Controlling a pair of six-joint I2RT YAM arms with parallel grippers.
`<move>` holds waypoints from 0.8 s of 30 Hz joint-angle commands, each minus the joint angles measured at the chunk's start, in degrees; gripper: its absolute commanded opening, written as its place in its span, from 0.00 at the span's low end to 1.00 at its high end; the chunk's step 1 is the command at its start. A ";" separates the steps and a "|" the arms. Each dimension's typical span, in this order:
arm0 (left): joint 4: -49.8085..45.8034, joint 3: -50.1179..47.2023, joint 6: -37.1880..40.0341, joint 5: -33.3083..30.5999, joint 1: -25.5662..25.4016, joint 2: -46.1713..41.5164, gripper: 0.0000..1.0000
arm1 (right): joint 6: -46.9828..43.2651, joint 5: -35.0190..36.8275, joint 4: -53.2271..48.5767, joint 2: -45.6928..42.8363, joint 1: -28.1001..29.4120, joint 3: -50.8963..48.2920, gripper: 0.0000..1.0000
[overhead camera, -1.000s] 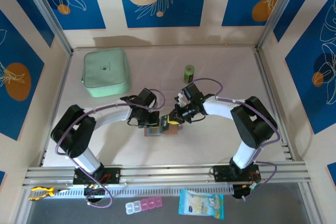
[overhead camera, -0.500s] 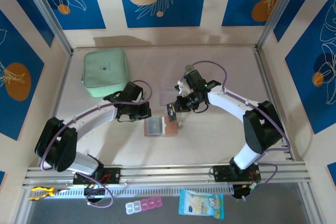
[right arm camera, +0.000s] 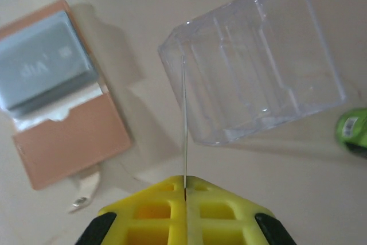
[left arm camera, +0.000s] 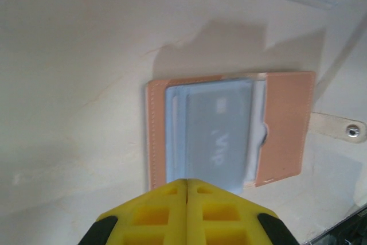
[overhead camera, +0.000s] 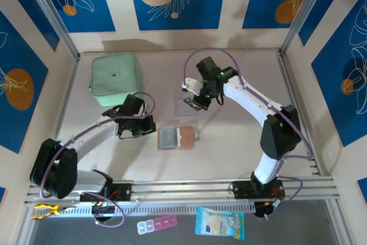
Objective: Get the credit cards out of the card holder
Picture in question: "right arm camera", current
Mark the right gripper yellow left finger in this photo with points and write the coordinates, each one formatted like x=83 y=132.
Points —
x=160 y=196

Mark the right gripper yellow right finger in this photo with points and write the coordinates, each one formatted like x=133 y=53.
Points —
x=209 y=196

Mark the green bottle with black label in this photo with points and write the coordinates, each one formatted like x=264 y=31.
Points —
x=354 y=127

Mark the dark blue credit card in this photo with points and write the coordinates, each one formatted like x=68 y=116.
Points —
x=185 y=127

